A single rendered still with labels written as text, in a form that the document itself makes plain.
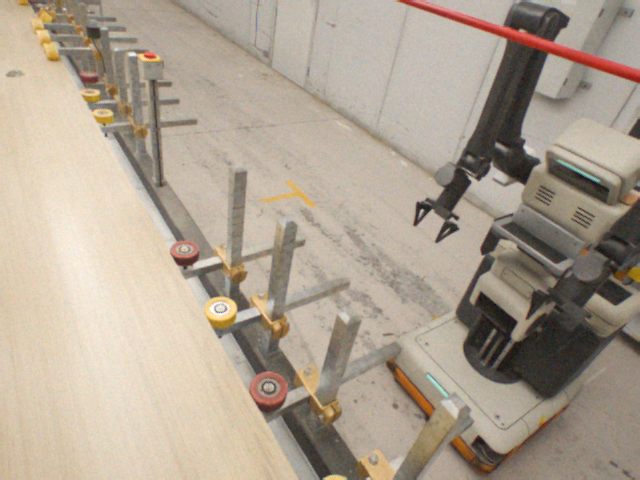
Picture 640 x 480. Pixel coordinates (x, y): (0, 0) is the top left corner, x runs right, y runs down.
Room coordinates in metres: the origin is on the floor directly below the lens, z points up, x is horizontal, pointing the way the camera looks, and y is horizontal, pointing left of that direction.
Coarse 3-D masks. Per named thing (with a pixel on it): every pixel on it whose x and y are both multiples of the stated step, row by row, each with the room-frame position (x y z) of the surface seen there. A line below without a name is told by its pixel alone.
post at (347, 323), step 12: (348, 312) 0.57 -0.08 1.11; (336, 324) 0.57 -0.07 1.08; (348, 324) 0.55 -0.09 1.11; (336, 336) 0.56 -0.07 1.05; (348, 336) 0.55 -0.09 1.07; (336, 348) 0.55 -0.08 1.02; (348, 348) 0.56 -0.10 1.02; (324, 360) 0.57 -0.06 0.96; (336, 360) 0.55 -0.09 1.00; (348, 360) 0.57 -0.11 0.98; (324, 372) 0.56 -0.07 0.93; (336, 372) 0.55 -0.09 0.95; (324, 384) 0.56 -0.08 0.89; (336, 384) 0.56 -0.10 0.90; (324, 396) 0.55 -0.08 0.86; (312, 420) 0.56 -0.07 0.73
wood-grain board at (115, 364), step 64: (0, 0) 3.09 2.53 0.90; (0, 64) 1.96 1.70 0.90; (0, 128) 1.36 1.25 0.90; (64, 128) 1.45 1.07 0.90; (0, 192) 0.98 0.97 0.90; (64, 192) 1.04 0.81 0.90; (128, 192) 1.11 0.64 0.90; (0, 256) 0.73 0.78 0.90; (64, 256) 0.77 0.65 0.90; (128, 256) 0.82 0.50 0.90; (0, 320) 0.54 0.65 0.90; (64, 320) 0.58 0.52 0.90; (128, 320) 0.61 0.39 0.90; (192, 320) 0.65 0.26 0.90; (0, 384) 0.40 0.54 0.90; (64, 384) 0.43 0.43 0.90; (128, 384) 0.46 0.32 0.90; (192, 384) 0.49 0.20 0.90; (0, 448) 0.29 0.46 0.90; (64, 448) 0.31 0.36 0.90; (128, 448) 0.34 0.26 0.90; (192, 448) 0.36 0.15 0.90; (256, 448) 0.38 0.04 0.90
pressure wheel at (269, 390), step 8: (264, 376) 0.53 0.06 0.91; (272, 376) 0.54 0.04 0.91; (280, 376) 0.54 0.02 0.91; (256, 384) 0.51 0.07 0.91; (264, 384) 0.52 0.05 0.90; (272, 384) 0.52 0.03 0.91; (280, 384) 0.52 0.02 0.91; (256, 392) 0.49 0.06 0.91; (264, 392) 0.50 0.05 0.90; (272, 392) 0.50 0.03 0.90; (280, 392) 0.50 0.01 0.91; (256, 400) 0.48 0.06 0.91; (264, 400) 0.48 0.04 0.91; (272, 400) 0.48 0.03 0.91; (280, 400) 0.49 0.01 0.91; (264, 408) 0.47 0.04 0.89; (272, 408) 0.48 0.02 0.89; (280, 408) 0.49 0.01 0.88
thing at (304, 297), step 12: (312, 288) 0.90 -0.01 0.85; (324, 288) 0.91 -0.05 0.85; (336, 288) 0.93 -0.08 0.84; (348, 288) 0.96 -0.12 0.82; (288, 300) 0.83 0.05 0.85; (300, 300) 0.84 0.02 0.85; (312, 300) 0.87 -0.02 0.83; (240, 312) 0.75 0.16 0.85; (252, 312) 0.76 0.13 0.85; (240, 324) 0.72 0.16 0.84
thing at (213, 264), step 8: (296, 240) 1.13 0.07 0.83; (304, 240) 1.15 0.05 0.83; (248, 248) 1.04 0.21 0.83; (256, 248) 1.05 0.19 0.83; (264, 248) 1.05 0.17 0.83; (272, 248) 1.06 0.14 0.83; (216, 256) 0.97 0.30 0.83; (248, 256) 1.01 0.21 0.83; (256, 256) 1.03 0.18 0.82; (264, 256) 1.04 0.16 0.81; (200, 264) 0.92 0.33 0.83; (208, 264) 0.93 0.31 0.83; (216, 264) 0.94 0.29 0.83; (184, 272) 0.87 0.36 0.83; (192, 272) 0.89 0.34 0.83; (200, 272) 0.91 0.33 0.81; (208, 272) 0.92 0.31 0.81
